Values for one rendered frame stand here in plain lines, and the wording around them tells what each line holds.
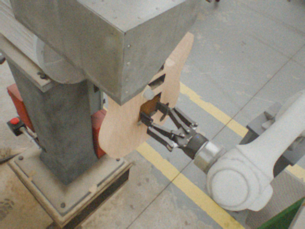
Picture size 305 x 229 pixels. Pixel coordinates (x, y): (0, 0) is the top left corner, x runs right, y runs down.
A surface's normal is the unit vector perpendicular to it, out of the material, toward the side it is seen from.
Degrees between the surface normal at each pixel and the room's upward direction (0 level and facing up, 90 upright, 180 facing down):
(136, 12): 0
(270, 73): 0
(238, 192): 50
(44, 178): 24
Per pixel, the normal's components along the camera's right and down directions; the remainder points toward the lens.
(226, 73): 0.12, -0.61
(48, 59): 0.34, 0.72
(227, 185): -0.44, -0.02
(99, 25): -0.67, 0.53
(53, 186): -0.16, -0.34
